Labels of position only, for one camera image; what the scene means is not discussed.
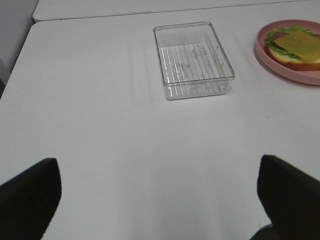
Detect yellow cheese slice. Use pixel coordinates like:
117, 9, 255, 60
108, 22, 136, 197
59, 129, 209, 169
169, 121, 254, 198
274, 31, 320, 62

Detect pink round plate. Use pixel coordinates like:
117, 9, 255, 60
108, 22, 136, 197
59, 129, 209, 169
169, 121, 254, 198
255, 19, 320, 86

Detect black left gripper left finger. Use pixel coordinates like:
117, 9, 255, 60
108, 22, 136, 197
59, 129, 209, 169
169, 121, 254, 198
0, 158, 62, 240

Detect bread slice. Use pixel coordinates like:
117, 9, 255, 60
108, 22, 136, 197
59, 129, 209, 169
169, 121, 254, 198
265, 45, 320, 71

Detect clear left plastic container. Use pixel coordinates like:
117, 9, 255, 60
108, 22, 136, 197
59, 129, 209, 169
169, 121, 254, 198
153, 21, 235, 101

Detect green lettuce leaf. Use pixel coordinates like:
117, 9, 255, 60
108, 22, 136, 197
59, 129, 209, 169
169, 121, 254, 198
265, 25, 320, 63

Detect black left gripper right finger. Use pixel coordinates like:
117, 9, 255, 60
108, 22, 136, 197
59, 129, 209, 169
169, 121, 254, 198
257, 155, 320, 240

